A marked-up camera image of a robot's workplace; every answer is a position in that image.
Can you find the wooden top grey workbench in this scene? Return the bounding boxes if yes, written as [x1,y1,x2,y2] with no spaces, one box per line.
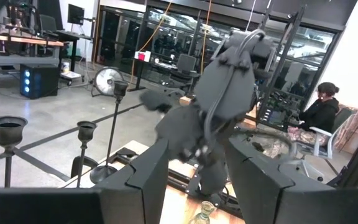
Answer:
[0,32,65,78]

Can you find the black office desk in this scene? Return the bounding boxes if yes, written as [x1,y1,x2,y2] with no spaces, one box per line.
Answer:
[55,29,93,73]

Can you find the grey white office chair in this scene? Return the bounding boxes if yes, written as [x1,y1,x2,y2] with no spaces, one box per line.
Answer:
[290,107,357,183]

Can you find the short black candlestick holder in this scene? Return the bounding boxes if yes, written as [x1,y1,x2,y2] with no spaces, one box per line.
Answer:
[75,120,98,189]

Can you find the computer tower three blue lights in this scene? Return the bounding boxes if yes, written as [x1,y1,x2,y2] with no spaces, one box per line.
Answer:
[19,63,60,100]

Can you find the black computer monitor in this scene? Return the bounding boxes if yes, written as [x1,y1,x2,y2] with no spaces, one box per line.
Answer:
[67,3,86,26]

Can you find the black table edge rail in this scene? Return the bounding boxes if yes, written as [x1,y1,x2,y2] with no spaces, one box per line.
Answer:
[166,166,245,220]

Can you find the tall black candlestick holder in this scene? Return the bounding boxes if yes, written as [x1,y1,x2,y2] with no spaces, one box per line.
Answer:
[89,80,129,184]

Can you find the dark office chair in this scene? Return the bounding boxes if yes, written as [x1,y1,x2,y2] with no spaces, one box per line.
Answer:
[39,14,58,39]
[168,53,201,95]

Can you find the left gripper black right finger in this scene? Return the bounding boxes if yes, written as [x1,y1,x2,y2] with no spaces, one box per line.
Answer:
[224,137,358,224]

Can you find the pale green glass candle holder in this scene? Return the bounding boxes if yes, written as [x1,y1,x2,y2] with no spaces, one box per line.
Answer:
[187,200,218,224]

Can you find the person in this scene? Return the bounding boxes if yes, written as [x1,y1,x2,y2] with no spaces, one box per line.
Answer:
[286,82,341,149]

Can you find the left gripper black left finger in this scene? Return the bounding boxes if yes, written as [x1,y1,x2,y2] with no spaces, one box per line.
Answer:
[0,139,170,224]

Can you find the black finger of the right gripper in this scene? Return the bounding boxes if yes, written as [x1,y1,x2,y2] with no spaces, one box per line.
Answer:
[139,90,174,113]

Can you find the medium black candlestick holder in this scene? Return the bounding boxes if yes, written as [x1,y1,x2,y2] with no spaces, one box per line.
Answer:
[0,116,29,189]

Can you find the orange hanging cord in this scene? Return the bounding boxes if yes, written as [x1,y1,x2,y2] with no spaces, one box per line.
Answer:
[129,0,173,85]
[200,0,213,75]

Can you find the round metal floor fan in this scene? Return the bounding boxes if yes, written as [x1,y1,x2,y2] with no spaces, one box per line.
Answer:
[91,66,126,98]

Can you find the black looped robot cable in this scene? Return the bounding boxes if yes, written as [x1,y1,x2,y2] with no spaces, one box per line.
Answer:
[228,126,298,166]

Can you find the white hanging cord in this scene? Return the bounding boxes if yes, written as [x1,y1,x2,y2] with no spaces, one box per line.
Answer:
[245,0,258,32]

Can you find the white and red box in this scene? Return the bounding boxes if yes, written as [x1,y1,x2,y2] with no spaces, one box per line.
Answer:
[134,50,152,63]

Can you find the black standing desk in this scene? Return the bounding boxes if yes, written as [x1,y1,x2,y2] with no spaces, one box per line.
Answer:
[127,57,155,93]

